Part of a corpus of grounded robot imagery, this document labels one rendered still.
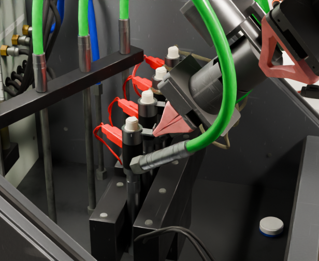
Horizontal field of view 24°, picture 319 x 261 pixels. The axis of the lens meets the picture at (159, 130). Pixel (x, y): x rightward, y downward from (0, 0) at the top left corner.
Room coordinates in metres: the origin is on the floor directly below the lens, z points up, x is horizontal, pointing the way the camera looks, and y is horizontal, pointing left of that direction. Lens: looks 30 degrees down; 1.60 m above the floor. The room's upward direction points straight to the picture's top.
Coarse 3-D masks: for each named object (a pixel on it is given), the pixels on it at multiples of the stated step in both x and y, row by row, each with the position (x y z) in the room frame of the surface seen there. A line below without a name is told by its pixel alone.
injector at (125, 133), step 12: (132, 132) 0.86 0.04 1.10; (132, 144) 0.86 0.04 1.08; (132, 156) 0.86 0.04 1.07; (132, 180) 0.86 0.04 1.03; (132, 192) 0.86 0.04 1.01; (132, 204) 0.86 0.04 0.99; (132, 216) 0.86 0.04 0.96; (132, 228) 0.86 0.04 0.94; (132, 240) 0.86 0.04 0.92; (132, 252) 0.86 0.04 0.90
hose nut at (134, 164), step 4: (140, 156) 0.77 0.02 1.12; (132, 160) 0.77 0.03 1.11; (136, 160) 0.76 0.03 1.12; (132, 164) 0.76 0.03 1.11; (136, 164) 0.76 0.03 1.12; (132, 168) 0.76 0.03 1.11; (136, 168) 0.76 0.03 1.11; (140, 168) 0.75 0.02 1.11; (136, 172) 0.76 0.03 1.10; (140, 172) 0.76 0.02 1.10; (144, 172) 0.76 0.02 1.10
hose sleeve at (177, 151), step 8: (176, 144) 0.73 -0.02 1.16; (184, 144) 0.72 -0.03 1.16; (152, 152) 0.75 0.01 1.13; (160, 152) 0.74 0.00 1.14; (168, 152) 0.73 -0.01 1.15; (176, 152) 0.73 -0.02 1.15; (184, 152) 0.72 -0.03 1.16; (144, 160) 0.75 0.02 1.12; (152, 160) 0.75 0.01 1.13; (160, 160) 0.74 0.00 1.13; (168, 160) 0.73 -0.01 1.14; (176, 160) 0.73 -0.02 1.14; (144, 168) 0.75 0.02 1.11; (152, 168) 0.75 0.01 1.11
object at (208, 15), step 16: (192, 0) 0.72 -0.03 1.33; (208, 16) 0.71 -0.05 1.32; (224, 48) 0.70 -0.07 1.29; (224, 64) 0.69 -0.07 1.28; (224, 80) 0.69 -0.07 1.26; (224, 96) 0.69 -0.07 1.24; (224, 112) 0.69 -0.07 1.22; (224, 128) 0.70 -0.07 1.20; (192, 144) 0.72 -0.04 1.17; (208, 144) 0.71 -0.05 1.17
